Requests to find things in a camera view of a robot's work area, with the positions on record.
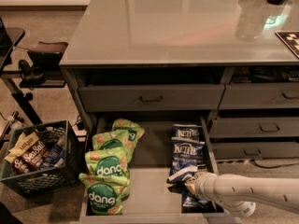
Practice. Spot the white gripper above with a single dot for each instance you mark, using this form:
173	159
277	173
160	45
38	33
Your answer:
202	185

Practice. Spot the blue kettle chip bag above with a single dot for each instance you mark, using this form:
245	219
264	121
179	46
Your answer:
193	203
187	156
188	131

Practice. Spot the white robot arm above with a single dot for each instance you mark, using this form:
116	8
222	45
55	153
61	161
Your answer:
238	194

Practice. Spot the open grey middle drawer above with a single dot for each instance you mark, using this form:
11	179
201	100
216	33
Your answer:
152	200

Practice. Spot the grey middle right drawer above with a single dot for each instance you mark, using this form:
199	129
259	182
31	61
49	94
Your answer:
254	127

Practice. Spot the grey bottom right drawer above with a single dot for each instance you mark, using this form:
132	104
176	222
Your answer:
255	150

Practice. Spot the back green Dang bag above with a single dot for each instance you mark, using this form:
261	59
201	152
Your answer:
134	129

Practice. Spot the green dang bag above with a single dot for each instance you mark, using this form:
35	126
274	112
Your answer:
134	129
107	162
118	138
105	193

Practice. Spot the front green Dang bag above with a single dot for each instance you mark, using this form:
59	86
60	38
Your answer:
105	193

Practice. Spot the grey top left drawer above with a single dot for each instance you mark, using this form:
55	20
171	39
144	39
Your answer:
150	97

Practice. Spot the grey top right drawer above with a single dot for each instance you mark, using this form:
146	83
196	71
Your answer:
260	96

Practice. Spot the grey cabinet with glossy counter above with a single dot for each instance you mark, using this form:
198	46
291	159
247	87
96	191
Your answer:
171	42

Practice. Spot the brown Sea Salt snack bag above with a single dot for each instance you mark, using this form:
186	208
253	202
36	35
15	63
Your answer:
33	154

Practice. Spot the yellow snack bag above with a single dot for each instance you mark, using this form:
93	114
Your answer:
23	143

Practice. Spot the blue snack packet in crate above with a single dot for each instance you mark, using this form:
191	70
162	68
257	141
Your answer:
54	159

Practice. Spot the dark green plastic crate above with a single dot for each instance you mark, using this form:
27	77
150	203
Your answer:
50	179

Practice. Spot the black fiducial marker board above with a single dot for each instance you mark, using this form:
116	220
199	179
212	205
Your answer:
291	40

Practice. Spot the black desk with stand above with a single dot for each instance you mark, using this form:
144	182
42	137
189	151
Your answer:
9	39

